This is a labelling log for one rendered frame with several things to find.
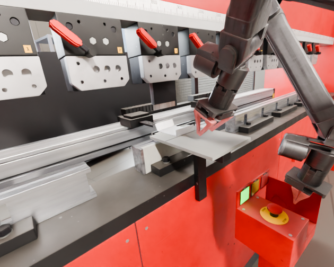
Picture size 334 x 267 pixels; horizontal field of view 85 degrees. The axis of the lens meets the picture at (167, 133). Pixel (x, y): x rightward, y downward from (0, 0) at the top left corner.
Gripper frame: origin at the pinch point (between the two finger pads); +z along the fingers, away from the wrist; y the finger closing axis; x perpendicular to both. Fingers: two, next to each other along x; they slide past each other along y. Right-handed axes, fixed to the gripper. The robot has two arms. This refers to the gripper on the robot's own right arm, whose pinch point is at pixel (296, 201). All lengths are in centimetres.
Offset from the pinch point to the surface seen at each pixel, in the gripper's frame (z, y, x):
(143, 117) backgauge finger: -9, 60, 19
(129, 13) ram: -48, 47, 31
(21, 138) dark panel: 1, 89, 65
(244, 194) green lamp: -1.0, 10.7, 12.5
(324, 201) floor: 81, -7, -127
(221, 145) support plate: -18.3, 17.7, 20.4
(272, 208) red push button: -2.3, 2.6, 11.9
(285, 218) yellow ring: -0.2, -0.8, 9.7
